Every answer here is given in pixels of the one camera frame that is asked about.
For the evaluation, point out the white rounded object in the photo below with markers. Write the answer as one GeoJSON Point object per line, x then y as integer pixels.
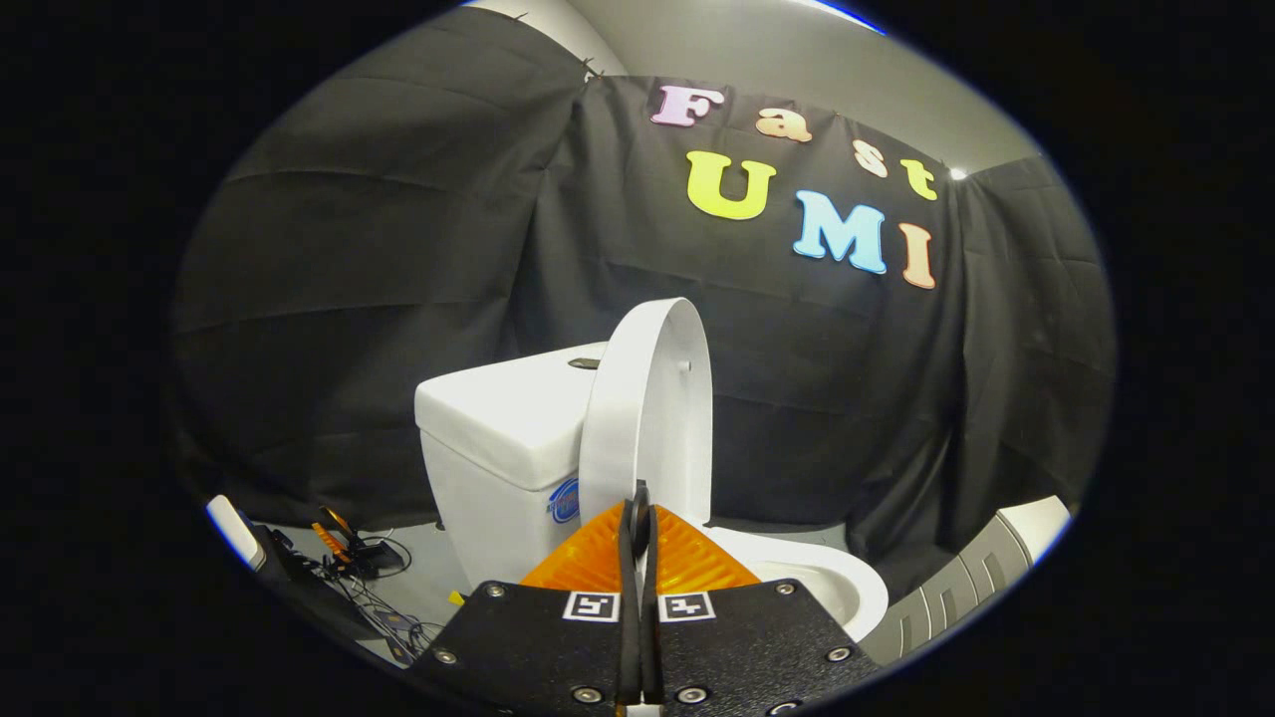
{"type": "Point", "coordinates": [236, 530]}

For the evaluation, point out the white toilet seat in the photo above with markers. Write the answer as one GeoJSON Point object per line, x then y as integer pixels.
{"type": "Point", "coordinates": [847, 578]}

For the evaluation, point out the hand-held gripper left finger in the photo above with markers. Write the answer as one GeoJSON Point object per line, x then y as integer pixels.
{"type": "Point", "coordinates": [628, 637]}

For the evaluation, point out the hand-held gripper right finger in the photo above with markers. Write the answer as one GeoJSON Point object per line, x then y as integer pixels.
{"type": "Point", "coordinates": [653, 637]}

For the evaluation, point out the orange tool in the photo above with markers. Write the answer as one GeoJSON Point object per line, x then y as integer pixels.
{"type": "Point", "coordinates": [334, 533]}

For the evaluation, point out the black backdrop cloth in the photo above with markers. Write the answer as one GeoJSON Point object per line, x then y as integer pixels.
{"type": "Point", "coordinates": [398, 249]}

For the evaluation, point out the white toilet lid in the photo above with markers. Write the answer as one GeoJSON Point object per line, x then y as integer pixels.
{"type": "Point", "coordinates": [637, 418]}

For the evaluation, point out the white drawer cabinet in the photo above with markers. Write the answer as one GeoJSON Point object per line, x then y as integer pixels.
{"type": "Point", "coordinates": [956, 588]}

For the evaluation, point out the white toilet with tank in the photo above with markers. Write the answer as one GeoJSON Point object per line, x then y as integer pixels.
{"type": "Point", "coordinates": [498, 418]}

